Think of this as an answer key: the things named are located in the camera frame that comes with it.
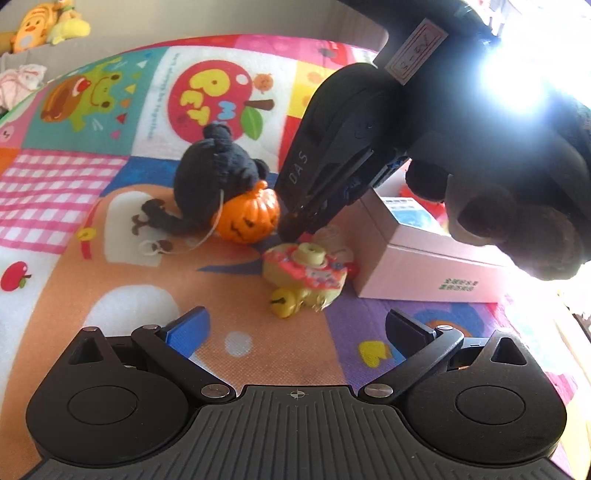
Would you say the colourful printed play mat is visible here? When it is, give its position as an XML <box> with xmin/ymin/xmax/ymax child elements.
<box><xmin>0</xmin><ymin>33</ymin><xmax>591</xmax><ymax>480</ymax></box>

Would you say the person's right hand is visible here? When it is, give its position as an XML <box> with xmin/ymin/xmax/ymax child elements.
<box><xmin>405</xmin><ymin>83</ymin><xmax>591</xmax><ymax>283</ymax></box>

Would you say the orange pumpkin toy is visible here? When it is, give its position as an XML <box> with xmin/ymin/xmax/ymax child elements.
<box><xmin>216</xmin><ymin>180</ymin><xmax>281</xmax><ymax>246</ymax></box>

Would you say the black plush toy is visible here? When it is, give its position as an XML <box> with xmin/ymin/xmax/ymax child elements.
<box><xmin>131</xmin><ymin>124</ymin><xmax>271</xmax><ymax>257</ymax></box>

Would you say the blue and white packet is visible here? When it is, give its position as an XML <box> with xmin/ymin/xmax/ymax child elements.
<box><xmin>385</xmin><ymin>196</ymin><xmax>448</xmax><ymax>230</ymax></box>

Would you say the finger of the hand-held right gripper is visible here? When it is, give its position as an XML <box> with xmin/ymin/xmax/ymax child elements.
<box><xmin>278</xmin><ymin>198</ymin><xmax>324</xmax><ymax>242</ymax></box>
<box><xmin>318</xmin><ymin>153</ymin><xmax>411</xmax><ymax>234</ymax></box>

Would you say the pink crumpled cloth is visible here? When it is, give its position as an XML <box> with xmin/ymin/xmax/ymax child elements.
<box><xmin>0</xmin><ymin>64</ymin><xmax>48</xmax><ymax>110</ymax></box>

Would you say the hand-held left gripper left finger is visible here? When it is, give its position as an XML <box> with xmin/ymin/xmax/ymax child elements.
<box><xmin>69</xmin><ymin>305</ymin><xmax>237</xmax><ymax>406</ymax></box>

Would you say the orange and yellow plush toy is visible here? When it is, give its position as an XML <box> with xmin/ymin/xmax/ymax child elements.
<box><xmin>11</xmin><ymin>2</ymin><xmax>60</xmax><ymax>54</ymax></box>

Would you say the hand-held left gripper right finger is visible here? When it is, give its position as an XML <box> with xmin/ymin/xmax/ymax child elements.
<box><xmin>361</xmin><ymin>309</ymin><xmax>532</xmax><ymax>408</ymax></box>

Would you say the pink cardboard box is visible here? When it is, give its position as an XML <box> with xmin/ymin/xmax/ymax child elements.
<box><xmin>355</xmin><ymin>171</ymin><xmax>514</xmax><ymax>304</ymax></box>

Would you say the yellow and pink toy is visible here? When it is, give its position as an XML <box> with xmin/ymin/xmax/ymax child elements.
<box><xmin>262</xmin><ymin>225</ymin><xmax>358</xmax><ymax>320</ymax></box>

